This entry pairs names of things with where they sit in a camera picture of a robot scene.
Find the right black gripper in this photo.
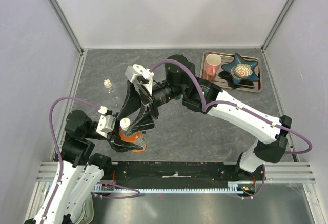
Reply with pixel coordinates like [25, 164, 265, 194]
[116, 79, 186, 137]

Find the white bottle cap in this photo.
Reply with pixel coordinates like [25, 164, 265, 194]
[119, 117, 131, 131]

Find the orange drink bottle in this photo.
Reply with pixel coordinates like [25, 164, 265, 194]
[119, 128, 147, 154]

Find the clear bottle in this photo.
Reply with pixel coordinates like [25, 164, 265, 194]
[108, 86, 120, 107]

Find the cream bottle cap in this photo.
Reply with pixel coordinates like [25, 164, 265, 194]
[103, 79, 112, 89]

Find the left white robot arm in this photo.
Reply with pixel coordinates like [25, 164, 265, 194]
[25, 107, 142, 223]

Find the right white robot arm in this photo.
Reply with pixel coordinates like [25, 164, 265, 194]
[117, 55, 292, 180]

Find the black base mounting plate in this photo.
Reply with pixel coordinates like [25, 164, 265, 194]
[103, 161, 264, 183]

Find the green ceramic plate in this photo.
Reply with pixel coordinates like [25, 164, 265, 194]
[76, 193, 94, 224]

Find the pink mug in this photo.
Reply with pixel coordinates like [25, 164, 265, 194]
[204, 53, 222, 76]

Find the metal tray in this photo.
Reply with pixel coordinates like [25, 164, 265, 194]
[200, 51, 263, 93]

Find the small patterned bowl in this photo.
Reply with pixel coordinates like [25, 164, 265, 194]
[232, 63, 253, 79]

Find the blue star-shaped dish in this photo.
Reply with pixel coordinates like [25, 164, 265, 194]
[221, 53, 259, 85]

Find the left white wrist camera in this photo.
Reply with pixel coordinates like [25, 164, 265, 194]
[96, 106, 116, 138]

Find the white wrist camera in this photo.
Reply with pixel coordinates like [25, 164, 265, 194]
[125, 64, 154, 95]
[96, 106, 116, 138]

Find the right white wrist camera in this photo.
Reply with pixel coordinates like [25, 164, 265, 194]
[125, 64, 154, 95]

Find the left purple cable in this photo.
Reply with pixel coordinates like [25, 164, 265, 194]
[38, 96, 141, 224]

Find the purple cable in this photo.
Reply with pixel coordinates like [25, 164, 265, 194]
[38, 96, 141, 224]
[150, 59, 313, 154]

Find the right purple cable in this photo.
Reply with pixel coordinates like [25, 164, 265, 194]
[150, 59, 313, 154]

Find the slotted cable duct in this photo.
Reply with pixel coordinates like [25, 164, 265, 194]
[92, 183, 256, 194]

